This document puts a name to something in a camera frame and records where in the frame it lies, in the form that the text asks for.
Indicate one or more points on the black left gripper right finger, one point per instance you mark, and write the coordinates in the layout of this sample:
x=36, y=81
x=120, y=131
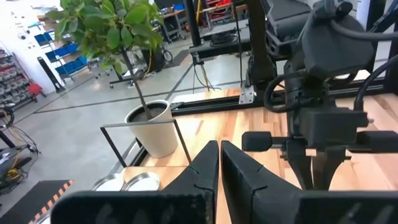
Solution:
x=239, y=180

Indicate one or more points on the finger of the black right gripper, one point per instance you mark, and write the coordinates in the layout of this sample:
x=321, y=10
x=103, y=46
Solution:
x=323, y=171
x=300, y=168

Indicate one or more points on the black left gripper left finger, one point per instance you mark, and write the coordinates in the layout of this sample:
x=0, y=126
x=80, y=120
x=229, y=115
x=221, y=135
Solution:
x=202, y=177

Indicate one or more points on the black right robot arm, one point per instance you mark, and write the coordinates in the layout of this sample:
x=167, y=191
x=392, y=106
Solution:
x=335, y=46

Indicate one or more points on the black-framed wooden shelf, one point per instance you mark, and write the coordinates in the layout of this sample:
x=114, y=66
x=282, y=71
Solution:
x=168, y=174

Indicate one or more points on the green plant in white pot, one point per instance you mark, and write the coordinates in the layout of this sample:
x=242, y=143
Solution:
x=155, y=137

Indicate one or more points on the small tripod stand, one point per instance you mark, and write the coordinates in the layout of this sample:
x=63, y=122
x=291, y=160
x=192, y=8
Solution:
x=196, y=57

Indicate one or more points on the grey cart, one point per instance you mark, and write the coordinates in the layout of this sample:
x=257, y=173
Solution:
x=205, y=49

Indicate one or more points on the shelving with blue bins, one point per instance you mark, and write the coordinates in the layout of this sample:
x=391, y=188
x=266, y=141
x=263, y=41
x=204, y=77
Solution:
x=70, y=65

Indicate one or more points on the black mat with orange stripes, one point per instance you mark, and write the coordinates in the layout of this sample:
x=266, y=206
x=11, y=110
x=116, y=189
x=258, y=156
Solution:
x=28, y=199

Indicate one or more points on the red stool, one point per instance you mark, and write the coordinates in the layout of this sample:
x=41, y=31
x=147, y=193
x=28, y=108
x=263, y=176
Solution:
x=35, y=89

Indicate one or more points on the parts drawer rack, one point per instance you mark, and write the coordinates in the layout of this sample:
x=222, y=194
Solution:
x=12, y=84

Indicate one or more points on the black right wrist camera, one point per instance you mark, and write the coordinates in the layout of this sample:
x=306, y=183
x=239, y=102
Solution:
x=332, y=126

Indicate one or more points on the black aluminium table frame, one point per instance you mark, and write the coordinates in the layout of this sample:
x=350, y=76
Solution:
x=211, y=105

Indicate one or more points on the black leaning post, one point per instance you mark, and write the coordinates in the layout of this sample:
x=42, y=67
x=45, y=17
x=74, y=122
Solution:
x=49, y=73

